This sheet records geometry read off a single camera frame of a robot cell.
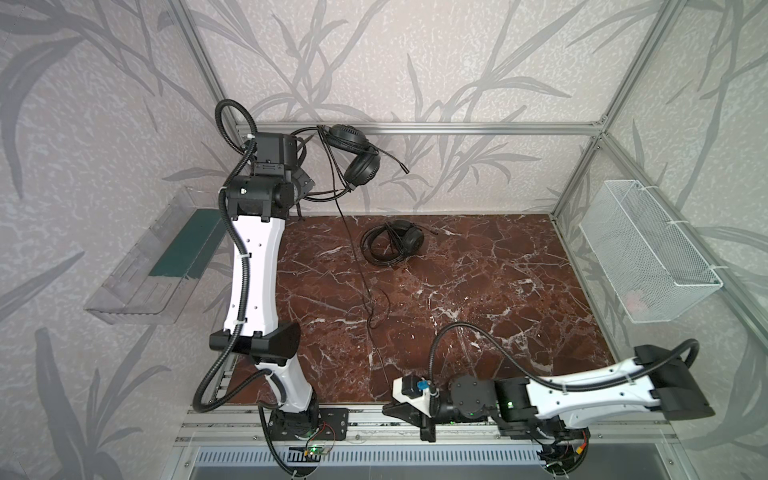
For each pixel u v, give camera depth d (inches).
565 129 37.2
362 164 26.2
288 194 20.3
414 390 19.3
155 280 25.9
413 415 21.2
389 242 43.9
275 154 18.6
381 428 29.1
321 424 28.6
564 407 19.2
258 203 16.9
